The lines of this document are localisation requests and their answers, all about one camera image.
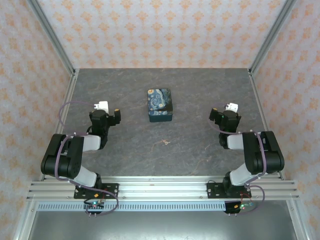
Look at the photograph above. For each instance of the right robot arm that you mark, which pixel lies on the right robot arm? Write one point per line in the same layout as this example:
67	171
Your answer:
262	155

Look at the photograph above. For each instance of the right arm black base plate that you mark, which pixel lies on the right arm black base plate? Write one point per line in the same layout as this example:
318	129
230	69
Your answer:
212	190

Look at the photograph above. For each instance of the short aluminium frame post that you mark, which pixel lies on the short aluminium frame post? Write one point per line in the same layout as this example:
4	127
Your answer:
25	222
297	222

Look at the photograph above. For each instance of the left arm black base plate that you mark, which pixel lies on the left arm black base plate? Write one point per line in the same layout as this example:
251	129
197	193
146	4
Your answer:
112	190

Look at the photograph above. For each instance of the grey metal panel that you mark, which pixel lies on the grey metal panel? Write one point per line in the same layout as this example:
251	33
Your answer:
160	227

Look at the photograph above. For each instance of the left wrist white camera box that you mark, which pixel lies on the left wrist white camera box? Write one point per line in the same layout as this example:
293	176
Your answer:
103	105

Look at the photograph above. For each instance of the aluminium table side rail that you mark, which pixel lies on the aluminium table side rail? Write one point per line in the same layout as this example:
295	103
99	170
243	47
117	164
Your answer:
257	95
69	95

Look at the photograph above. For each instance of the starry night tin box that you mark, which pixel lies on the starry night tin box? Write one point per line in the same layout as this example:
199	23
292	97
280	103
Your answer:
160	105

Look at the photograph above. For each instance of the aluminium front beam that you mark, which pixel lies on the aluminium front beam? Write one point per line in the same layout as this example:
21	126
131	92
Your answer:
162	190

